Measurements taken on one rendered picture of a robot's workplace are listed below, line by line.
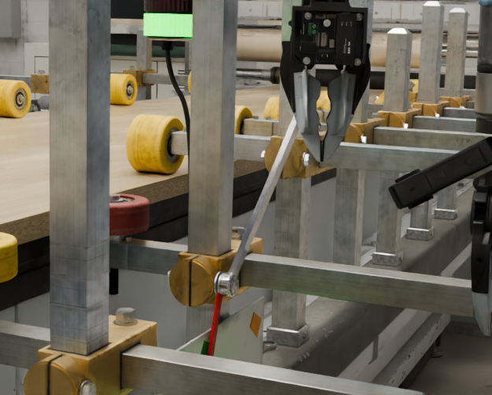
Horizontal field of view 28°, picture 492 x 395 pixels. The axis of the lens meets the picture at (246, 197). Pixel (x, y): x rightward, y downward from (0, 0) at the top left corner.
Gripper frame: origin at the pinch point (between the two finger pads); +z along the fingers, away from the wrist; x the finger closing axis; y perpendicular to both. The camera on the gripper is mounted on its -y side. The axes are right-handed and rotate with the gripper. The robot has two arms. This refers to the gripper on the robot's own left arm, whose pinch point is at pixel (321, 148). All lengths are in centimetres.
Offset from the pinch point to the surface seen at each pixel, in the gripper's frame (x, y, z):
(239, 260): -8.0, 2.8, 11.3
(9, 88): -62, -107, -2
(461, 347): 63, -246, 91
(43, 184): -34.0, -22.2, 7.5
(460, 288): 13.8, 5.5, 12.8
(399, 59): 15, -69, -10
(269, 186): -5.2, 1.3, 3.9
